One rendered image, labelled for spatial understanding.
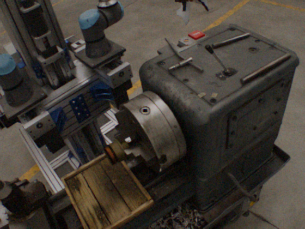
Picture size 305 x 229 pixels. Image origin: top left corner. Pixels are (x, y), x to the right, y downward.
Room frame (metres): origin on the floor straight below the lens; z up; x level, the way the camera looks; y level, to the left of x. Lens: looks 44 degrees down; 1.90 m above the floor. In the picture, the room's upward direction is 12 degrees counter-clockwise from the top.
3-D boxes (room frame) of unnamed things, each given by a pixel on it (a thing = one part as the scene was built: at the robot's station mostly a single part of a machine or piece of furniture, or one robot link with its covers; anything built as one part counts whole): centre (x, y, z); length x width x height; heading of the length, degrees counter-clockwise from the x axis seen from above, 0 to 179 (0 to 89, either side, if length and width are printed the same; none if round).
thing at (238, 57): (0.93, -0.33, 1.06); 0.59 x 0.48 x 0.39; 115
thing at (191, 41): (1.12, -0.27, 1.23); 0.13 x 0.08 x 0.05; 115
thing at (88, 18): (1.35, 0.22, 1.33); 0.13 x 0.12 x 0.14; 132
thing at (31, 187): (0.57, 0.60, 0.99); 0.20 x 0.10 x 0.05; 115
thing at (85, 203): (0.63, 0.28, 0.89); 0.36 x 0.30 x 0.04; 25
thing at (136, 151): (0.63, 0.06, 1.09); 0.12 x 0.11 x 0.05; 25
